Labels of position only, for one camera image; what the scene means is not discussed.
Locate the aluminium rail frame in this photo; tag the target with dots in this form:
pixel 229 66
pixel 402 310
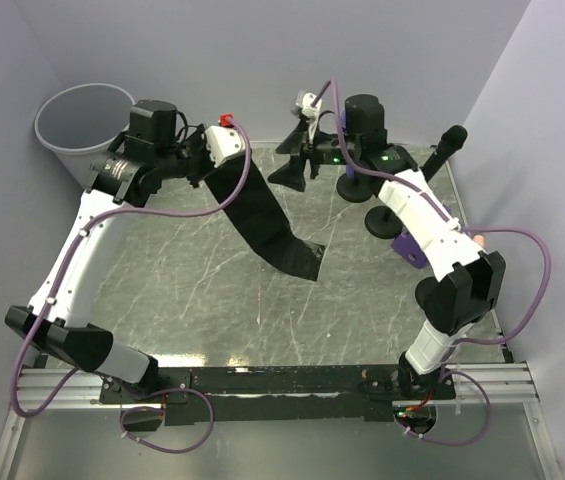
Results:
pixel 79 438

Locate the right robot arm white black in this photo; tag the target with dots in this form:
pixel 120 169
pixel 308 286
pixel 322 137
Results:
pixel 466 280

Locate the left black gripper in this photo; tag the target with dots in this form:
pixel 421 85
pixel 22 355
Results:
pixel 198 136

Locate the purple microphone on stand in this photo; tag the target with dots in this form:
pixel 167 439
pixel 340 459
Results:
pixel 361 122

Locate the purple box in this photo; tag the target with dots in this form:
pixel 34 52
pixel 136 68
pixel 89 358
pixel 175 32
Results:
pixel 409 250

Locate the black microphone on stand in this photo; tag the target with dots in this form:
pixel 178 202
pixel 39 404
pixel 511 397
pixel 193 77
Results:
pixel 381 221

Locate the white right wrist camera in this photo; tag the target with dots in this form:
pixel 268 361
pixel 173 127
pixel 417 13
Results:
pixel 307 109

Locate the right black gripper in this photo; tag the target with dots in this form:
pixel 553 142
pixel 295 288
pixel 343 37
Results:
pixel 292 173

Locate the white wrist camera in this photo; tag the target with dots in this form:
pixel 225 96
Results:
pixel 223 141
pixel 307 109

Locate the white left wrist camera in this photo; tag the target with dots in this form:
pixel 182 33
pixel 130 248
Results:
pixel 223 141

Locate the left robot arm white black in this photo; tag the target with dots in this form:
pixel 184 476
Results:
pixel 149 151

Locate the black trash bag roll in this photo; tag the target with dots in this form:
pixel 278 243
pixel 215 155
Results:
pixel 259 218

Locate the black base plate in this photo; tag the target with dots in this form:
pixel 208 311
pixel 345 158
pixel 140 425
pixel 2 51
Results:
pixel 276 393

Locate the grey plastic trash bin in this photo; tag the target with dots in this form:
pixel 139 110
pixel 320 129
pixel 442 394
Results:
pixel 79 123

